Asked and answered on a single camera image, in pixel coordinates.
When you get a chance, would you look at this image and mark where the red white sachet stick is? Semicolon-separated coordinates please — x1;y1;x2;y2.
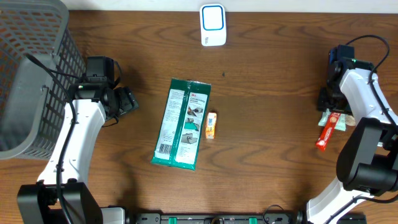
315;112;341;151

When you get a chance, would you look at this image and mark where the light green wipes packet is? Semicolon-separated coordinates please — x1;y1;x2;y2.
318;109;346;131

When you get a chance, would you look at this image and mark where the green white 3M package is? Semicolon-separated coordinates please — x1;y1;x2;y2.
151;78;211;170

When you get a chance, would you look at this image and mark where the orange Kleenex tissue pack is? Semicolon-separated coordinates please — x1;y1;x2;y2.
205;112;217;139

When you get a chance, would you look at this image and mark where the green lid white jar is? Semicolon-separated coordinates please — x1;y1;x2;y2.
345;114;356;126

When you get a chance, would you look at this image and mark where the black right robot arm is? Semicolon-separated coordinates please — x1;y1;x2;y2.
303;45;397;223

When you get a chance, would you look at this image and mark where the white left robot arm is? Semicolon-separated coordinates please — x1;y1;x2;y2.
17;56;138;223

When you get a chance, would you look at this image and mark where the white barcode scanner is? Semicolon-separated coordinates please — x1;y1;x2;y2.
199;4;226;47

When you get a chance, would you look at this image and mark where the grey plastic mesh basket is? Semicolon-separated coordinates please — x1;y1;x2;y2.
1;0;86;160

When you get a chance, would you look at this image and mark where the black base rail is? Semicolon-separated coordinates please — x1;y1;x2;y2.
132;212;306;224

